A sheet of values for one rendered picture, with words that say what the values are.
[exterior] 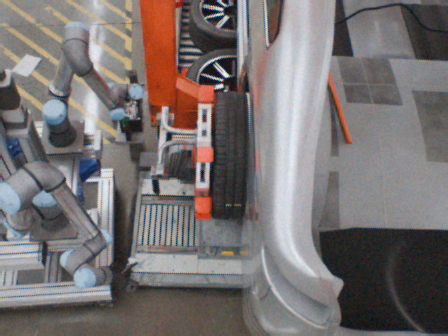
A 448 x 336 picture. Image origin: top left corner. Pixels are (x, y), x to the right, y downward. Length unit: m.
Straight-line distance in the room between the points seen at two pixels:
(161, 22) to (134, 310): 1.67
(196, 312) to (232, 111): 1.32
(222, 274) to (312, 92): 1.75
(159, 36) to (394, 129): 1.27
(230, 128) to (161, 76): 0.65
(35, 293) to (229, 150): 1.42
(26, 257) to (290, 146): 1.47
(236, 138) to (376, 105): 0.82
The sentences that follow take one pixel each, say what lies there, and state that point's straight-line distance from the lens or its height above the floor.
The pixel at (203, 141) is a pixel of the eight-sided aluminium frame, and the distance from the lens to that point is 2.39.
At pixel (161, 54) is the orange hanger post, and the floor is 1.14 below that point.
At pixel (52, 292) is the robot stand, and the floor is 0.23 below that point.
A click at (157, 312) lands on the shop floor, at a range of 3.20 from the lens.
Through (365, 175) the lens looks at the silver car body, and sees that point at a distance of 2.58.
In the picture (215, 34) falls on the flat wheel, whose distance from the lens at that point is 3.82.
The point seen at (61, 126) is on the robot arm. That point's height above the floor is 0.96.
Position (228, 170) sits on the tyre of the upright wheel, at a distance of 2.35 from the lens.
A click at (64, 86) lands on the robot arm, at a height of 1.10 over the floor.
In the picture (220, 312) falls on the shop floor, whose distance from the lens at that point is 3.19.
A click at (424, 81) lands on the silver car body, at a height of 1.03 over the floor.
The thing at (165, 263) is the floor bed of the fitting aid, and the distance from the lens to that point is 3.22.
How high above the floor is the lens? 3.03
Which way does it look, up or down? 56 degrees down
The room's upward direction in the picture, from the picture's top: 5 degrees clockwise
